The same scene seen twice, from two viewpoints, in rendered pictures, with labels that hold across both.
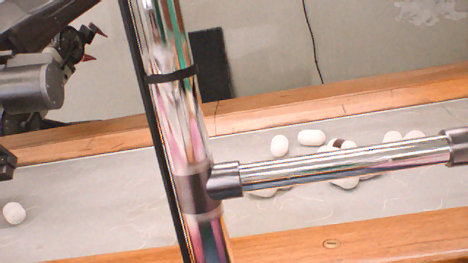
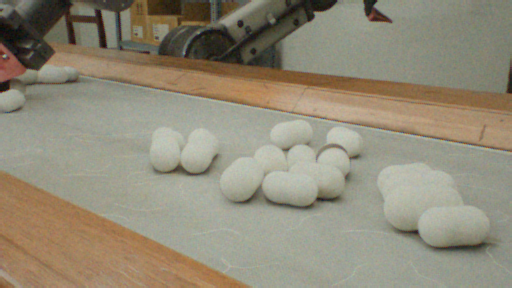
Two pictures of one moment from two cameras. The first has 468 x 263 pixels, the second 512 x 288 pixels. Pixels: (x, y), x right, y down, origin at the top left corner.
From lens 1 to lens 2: 0.33 m
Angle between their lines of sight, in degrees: 37
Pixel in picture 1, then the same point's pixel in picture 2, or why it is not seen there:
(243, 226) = (74, 180)
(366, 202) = (205, 220)
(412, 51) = not seen: outside the picture
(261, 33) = not seen: outside the picture
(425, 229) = (53, 233)
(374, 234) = (19, 211)
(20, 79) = not seen: outside the picture
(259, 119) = (353, 108)
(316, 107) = (441, 117)
